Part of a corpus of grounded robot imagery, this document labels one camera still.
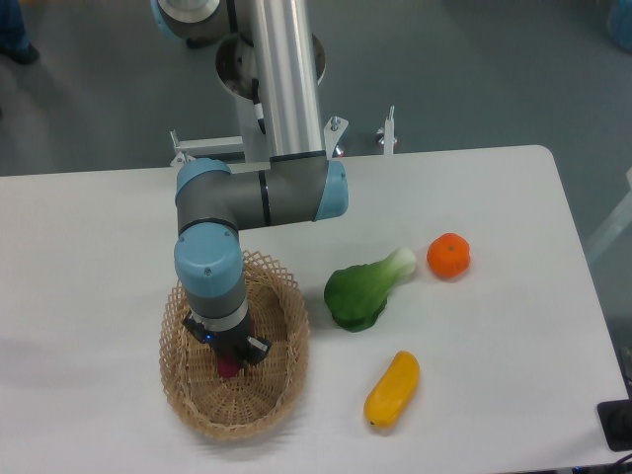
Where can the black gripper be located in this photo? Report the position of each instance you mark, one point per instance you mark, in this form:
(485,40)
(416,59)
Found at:
(250,351)

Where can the purple sweet potato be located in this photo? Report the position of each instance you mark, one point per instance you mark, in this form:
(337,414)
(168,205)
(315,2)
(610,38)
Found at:
(228,365)

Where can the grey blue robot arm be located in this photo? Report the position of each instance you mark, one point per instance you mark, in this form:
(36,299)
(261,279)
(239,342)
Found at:
(269,56)

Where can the woven wicker basket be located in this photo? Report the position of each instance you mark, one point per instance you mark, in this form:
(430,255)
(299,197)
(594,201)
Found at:
(256,398)

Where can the green bok choy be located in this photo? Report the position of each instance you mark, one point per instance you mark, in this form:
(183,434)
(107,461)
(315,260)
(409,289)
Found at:
(357,295)

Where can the yellow mango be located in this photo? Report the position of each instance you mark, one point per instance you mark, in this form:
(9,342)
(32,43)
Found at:
(391,395)

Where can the orange tangerine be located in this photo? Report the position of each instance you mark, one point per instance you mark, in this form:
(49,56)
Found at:
(448,256)

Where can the person leg blue jeans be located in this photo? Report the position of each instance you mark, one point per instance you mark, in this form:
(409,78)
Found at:
(15,41)

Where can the black device at table edge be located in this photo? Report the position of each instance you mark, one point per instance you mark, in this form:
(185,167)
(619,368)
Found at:
(615,419)

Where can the blue object top right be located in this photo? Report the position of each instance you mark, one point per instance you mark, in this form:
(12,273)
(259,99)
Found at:
(619,23)

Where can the white frame at right edge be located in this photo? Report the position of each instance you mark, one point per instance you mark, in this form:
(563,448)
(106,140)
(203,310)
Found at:
(611,227)

